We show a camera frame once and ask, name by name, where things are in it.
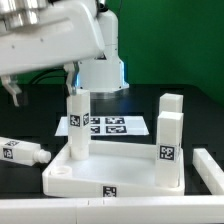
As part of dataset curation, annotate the white fence bar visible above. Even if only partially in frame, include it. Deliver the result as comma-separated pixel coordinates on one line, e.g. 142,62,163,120
0,196,224,224
192,148,224,195

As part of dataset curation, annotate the black cable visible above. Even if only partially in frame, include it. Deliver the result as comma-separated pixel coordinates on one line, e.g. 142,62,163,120
29,68,68,85

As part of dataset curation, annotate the white right fence bar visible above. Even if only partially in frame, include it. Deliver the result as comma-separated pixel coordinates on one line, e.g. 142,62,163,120
192,148,224,195

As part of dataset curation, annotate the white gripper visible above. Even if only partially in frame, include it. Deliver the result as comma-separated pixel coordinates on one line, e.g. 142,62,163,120
0,0,105,107

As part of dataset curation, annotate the white front fence bar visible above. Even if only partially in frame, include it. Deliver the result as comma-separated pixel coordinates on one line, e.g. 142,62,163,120
0,196,224,224

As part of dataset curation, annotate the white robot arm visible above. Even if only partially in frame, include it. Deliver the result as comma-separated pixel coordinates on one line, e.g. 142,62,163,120
0,0,127,106

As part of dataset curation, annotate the white desk top tray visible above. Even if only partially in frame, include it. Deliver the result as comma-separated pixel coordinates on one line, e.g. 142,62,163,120
42,140,185,198

